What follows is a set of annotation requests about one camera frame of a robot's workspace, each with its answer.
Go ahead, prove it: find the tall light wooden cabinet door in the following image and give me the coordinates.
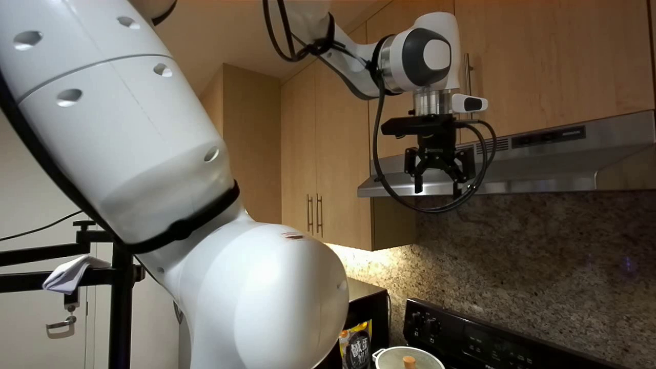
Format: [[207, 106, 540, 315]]
[[277, 68, 318, 237], [314, 60, 375, 251]]

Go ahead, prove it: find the metal bar cabinet handle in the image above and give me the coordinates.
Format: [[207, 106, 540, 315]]
[[314, 193, 325, 240], [463, 51, 476, 94], [303, 193, 316, 236]]

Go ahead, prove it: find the black cable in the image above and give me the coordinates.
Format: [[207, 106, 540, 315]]
[[369, 68, 500, 217], [261, 0, 338, 66]]

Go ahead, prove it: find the full-height wooden cabinet panel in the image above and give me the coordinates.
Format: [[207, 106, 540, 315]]
[[198, 61, 283, 226]]

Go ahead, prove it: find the metal lever door handle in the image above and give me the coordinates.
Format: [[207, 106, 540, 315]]
[[45, 313, 78, 340]]

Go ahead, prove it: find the snack chip bag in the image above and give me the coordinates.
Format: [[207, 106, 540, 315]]
[[338, 318, 375, 369]]

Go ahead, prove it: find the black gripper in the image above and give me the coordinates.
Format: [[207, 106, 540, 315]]
[[401, 131, 478, 201]]

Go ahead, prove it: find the stainless steel range hood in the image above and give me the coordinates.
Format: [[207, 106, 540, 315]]
[[354, 109, 656, 201]]

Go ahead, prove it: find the black metal camera stand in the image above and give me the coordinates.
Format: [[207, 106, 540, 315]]
[[0, 217, 147, 369]]

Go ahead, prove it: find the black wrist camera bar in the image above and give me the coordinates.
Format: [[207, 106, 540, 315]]
[[378, 115, 458, 140]]

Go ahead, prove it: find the glass lid with brown knob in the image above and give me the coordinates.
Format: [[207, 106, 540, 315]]
[[377, 347, 438, 369]]

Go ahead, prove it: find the black electric stove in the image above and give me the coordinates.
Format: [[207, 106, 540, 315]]
[[401, 297, 617, 369]]

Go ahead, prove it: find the thin black wire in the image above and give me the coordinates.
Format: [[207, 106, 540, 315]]
[[0, 207, 85, 243]]

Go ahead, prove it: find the white cloth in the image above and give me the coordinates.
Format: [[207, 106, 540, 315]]
[[40, 251, 111, 295]]

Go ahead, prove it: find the black countertop appliance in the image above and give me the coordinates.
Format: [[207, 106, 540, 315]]
[[319, 275, 392, 369]]

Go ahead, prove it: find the white cooking pot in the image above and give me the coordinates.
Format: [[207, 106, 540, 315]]
[[371, 345, 441, 369]]

